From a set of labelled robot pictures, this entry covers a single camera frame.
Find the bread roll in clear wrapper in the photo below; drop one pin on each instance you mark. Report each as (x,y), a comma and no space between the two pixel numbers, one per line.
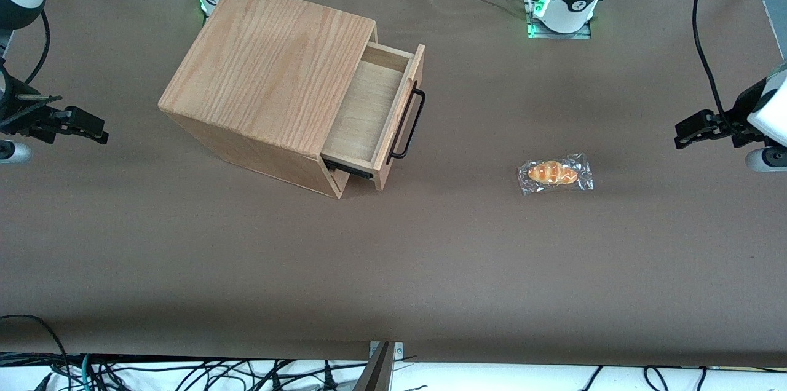
(552,173)

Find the dark angled bar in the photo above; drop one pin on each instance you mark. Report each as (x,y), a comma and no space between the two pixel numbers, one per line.
(376,375)

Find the wooden drawer cabinet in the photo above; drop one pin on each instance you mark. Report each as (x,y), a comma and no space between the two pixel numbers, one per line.
(264,59)

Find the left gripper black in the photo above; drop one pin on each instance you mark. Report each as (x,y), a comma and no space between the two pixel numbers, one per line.
(736,119)

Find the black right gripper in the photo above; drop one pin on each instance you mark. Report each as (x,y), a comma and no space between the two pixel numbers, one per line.
(24,118)

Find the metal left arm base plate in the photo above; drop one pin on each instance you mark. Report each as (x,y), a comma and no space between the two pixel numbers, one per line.
(581,34)

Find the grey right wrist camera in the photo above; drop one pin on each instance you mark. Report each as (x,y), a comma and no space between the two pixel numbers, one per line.
(12,152)

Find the small metal table bracket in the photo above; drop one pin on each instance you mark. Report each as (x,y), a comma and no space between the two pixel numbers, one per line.
(398,351)

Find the wooden drawer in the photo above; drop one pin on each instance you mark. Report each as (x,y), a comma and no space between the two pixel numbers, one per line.
(369,108)

